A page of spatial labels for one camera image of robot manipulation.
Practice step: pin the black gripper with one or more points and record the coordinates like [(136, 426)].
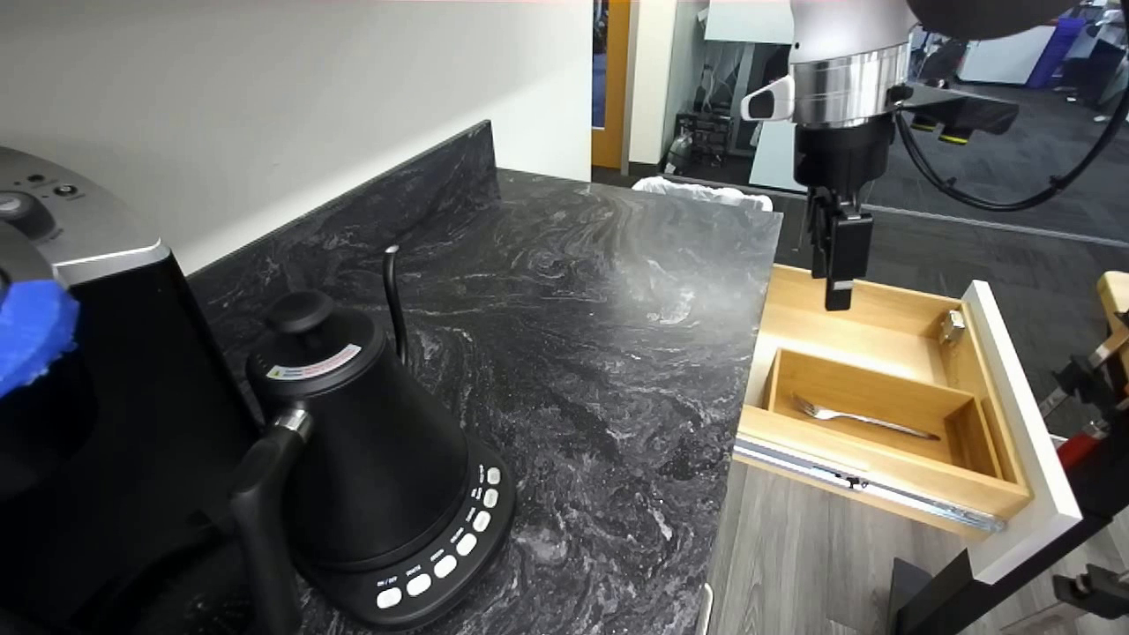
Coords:
[(842, 152)]

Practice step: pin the silver metal fork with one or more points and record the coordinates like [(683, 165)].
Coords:
[(864, 418)]

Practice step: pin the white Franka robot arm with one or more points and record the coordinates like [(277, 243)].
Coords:
[(848, 47)]

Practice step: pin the open wooden drawer white front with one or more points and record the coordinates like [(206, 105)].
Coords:
[(869, 355)]

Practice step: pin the wooden drawer organizer box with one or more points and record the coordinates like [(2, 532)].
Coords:
[(869, 441)]

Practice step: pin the white cabinet with red top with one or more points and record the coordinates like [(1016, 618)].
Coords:
[(774, 152)]

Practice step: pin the trash bin with clear bag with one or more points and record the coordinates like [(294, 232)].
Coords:
[(708, 190)]

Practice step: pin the white box with red lid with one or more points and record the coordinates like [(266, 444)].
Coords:
[(1011, 56)]

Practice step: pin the black clamp tool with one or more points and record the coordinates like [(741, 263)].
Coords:
[(1089, 383)]

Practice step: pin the light wooden block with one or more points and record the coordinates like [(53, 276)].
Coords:
[(1117, 311)]

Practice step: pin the black kettle base with buttons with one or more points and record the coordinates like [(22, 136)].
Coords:
[(451, 565)]

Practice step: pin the black gooseneck electric kettle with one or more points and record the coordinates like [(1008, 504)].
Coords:
[(355, 458)]

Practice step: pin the black and silver coffee machine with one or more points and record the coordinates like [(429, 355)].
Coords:
[(107, 411)]

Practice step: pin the blue tape piece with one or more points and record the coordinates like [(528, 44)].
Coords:
[(29, 337)]

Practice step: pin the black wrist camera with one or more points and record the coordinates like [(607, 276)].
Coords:
[(952, 111)]

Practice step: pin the orange wooden door frame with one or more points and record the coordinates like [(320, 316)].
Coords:
[(611, 82)]

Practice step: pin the black metal frame bar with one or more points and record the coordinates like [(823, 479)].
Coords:
[(1011, 552)]

